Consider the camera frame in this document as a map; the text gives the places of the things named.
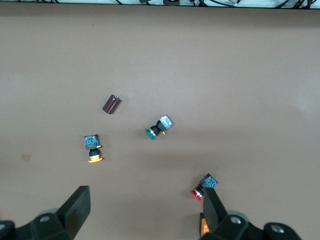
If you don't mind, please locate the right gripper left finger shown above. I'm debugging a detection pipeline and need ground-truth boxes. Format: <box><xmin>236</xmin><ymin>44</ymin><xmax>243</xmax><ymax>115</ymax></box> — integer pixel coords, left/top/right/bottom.
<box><xmin>0</xmin><ymin>185</ymin><xmax>91</xmax><ymax>240</ymax></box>

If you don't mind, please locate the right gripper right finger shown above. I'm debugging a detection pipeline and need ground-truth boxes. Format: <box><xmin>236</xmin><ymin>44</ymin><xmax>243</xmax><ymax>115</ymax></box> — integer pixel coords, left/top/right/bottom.
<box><xmin>199</xmin><ymin>187</ymin><xmax>303</xmax><ymax>240</ymax></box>

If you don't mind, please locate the yellow mushroom push button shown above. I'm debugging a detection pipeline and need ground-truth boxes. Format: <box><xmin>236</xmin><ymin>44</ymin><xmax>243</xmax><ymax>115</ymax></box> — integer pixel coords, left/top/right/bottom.
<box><xmin>83</xmin><ymin>133</ymin><xmax>105</xmax><ymax>164</ymax></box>

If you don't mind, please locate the red mushroom push button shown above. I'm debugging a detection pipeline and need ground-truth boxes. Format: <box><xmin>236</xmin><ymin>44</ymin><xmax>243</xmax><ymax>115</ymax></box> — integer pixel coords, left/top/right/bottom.
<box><xmin>190</xmin><ymin>173</ymin><xmax>219</xmax><ymax>202</ymax></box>

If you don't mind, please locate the green mushroom push button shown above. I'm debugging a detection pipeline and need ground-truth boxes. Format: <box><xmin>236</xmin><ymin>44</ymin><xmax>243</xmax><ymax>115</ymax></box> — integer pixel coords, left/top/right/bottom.
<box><xmin>144</xmin><ymin>114</ymin><xmax>174</xmax><ymax>141</ymax></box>

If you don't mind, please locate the dark maroon cylindrical capacitor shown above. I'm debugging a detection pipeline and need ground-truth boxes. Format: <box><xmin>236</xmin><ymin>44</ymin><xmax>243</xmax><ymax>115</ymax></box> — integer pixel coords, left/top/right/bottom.
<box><xmin>101</xmin><ymin>93</ymin><xmax>124</xmax><ymax>116</ymax></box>

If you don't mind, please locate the orange button enclosure box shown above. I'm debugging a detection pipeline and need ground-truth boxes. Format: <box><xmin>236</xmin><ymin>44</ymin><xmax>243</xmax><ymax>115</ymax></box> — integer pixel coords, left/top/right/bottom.
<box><xmin>199</xmin><ymin>212</ymin><xmax>210</xmax><ymax>238</ymax></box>

